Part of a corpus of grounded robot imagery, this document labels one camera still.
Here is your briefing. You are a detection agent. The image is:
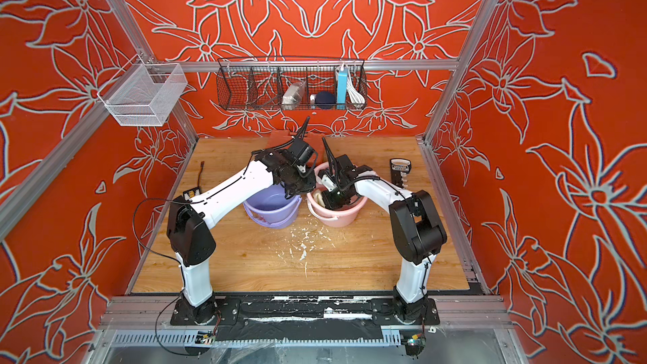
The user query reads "dark blue round object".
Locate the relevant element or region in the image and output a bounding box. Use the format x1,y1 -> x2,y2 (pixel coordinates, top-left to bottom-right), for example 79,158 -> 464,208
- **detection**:
314,91 -> 336,110

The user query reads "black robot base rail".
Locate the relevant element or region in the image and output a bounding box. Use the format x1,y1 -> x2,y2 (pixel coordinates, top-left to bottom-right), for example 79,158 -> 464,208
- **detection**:
170,293 -> 440,342

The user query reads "black wire wall basket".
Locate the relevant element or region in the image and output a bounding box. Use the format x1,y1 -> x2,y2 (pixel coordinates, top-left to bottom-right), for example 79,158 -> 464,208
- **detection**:
217,57 -> 368,111

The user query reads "small black yellow card device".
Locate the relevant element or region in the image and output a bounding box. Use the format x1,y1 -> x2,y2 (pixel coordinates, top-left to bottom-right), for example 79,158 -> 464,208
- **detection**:
182,186 -> 202,202

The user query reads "white cable bundle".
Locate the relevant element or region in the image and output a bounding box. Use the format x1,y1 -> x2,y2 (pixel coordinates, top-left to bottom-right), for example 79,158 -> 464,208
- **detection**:
346,77 -> 366,110

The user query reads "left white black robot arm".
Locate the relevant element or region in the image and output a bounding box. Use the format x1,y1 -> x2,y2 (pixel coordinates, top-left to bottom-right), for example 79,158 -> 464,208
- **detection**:
167,149 -> 318,313

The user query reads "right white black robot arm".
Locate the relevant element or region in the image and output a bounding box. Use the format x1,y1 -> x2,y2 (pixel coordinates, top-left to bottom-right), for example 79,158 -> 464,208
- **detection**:
316,166 -> 448,323

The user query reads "yellow stained cloth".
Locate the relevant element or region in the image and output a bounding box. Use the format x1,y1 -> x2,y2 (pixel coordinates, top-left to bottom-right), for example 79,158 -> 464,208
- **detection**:
312,189 -> 326,208

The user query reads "light blue box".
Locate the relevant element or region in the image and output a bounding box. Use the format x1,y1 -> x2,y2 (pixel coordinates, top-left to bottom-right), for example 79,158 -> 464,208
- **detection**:
335,64 -> 348,110

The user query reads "purple plastic bucket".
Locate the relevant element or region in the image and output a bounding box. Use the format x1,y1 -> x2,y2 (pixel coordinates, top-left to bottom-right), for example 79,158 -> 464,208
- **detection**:
243,185 -> 302,229

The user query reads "white wire mesh basket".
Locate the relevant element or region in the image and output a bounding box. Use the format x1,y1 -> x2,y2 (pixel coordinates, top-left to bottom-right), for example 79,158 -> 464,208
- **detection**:
101,63 -> 187,127

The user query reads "pink plastic bucket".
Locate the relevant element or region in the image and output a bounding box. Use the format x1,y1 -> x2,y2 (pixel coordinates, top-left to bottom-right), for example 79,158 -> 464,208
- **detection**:
306,162 -> 367,229

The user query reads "black white handled brush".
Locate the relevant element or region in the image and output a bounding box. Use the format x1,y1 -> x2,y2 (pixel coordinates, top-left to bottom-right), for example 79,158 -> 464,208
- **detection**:
389,158 -> 412,189

